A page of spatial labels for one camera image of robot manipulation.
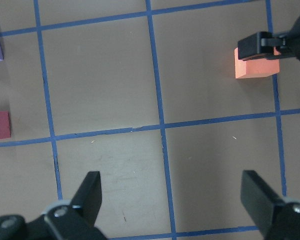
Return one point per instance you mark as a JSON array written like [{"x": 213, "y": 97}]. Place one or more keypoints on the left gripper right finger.
[{"x": 260, "y": 201}]

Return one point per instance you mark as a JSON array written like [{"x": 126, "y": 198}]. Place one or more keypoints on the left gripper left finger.
[{"x": 87, "y": 200}]

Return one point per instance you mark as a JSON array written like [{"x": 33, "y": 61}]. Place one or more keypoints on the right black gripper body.
[{"x": 291, "y": 42}]

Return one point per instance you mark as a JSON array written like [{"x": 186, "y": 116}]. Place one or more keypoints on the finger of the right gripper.
[{"x": 256, "y": 46}]

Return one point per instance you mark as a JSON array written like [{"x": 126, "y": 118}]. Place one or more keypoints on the orange foam cube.
[{"x": 258, "y": 68}]

